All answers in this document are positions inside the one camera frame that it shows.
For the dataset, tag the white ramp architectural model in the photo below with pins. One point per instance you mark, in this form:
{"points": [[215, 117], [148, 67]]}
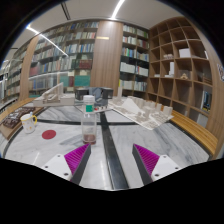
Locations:
{"points": [[53, 96]]}

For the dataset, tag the straight ceiling strip light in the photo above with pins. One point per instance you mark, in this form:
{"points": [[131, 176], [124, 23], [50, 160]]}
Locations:
{"points": [[117, 9]]}

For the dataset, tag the dark grey architectural model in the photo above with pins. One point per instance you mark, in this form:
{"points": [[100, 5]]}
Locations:
{"points": [[100, 93]]}

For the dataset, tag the clear plastic bottle green label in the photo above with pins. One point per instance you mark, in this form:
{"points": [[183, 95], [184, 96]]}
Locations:
{"points": [[88, 125]]}

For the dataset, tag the white mug yellow rim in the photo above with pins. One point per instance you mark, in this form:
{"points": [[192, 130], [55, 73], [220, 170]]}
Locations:
{"points": [[28, 125]]}

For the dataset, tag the flat round red coaster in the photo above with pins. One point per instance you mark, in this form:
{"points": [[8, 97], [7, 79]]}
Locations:
{"points": [[49, 134]]}

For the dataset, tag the wooden cubby shelf unit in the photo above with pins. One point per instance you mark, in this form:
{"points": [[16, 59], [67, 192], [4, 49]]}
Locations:
{"points": [[180, 80]]}

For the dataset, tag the small white arched model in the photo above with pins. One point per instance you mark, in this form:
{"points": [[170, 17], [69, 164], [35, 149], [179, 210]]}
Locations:
{"points": [[102, 108]]}

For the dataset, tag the brown building model wooden board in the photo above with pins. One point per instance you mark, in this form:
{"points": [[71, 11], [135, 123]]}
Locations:
{"points": [[16, 116]]}

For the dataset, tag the distant bookshelf row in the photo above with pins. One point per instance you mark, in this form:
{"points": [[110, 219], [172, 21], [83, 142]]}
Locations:
{"points": [[13, 76]]}

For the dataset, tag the white city block model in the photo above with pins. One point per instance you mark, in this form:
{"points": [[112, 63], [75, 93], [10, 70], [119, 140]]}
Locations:
{"points": [[140, 111]]}

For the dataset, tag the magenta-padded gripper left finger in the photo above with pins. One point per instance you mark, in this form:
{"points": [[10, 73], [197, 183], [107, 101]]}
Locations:
{"points": [[78, 158]]}

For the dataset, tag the narrow tall bookshelf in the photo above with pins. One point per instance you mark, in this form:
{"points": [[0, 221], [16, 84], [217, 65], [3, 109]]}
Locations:
{"points": [[134, 60]]}

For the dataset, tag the curved wooden slatted bench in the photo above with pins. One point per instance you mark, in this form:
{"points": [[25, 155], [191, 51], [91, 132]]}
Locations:
{"points": [[195, 131], [16, 105]]}

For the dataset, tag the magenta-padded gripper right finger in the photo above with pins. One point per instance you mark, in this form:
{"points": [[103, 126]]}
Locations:
{"points": [[146, 159]]}

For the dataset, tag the pale spoon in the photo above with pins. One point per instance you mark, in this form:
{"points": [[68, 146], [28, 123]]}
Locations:
{"points": [[31, 114]]}

